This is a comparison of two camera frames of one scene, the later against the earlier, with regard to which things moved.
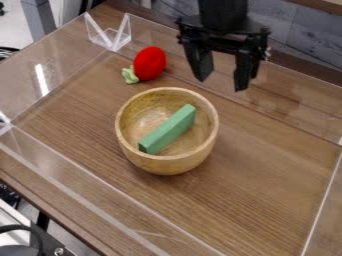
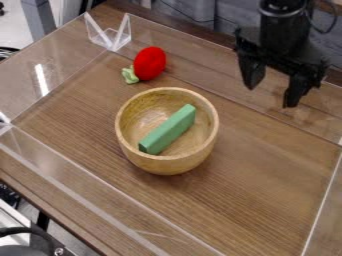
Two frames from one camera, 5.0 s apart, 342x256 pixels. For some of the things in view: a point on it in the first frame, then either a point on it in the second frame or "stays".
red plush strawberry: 148,65 stays
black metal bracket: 51,245 stays
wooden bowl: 166,129 stays
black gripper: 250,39 to 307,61
